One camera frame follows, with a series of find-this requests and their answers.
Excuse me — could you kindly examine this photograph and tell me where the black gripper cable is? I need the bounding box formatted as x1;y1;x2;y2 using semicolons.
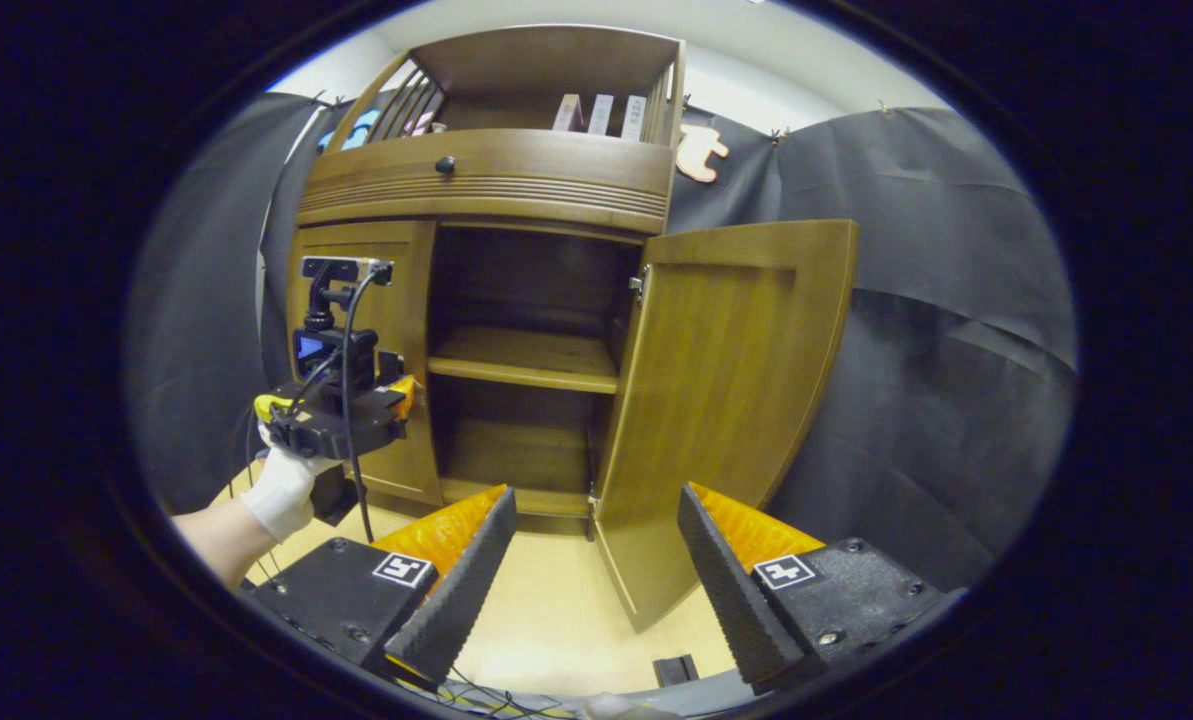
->
339;264;394;545

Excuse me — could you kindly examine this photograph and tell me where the wooden inner cabinet shelf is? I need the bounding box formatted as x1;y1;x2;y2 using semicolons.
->
428;325;620;394

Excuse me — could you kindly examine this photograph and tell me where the wooden double-door shoe cabinet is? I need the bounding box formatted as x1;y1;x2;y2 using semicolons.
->
286;25;859;633

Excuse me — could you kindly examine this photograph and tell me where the wooden cabinet drawer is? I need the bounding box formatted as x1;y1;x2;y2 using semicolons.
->
298;128;675;234

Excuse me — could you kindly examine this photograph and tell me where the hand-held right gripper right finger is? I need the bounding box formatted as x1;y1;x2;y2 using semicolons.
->
678;484;967;696

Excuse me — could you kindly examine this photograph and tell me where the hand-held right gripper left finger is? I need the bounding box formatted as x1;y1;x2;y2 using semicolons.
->
246;485;519;691

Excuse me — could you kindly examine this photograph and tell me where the black backdrop cloth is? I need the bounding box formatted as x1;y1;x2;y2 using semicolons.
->
126;90;1077;591

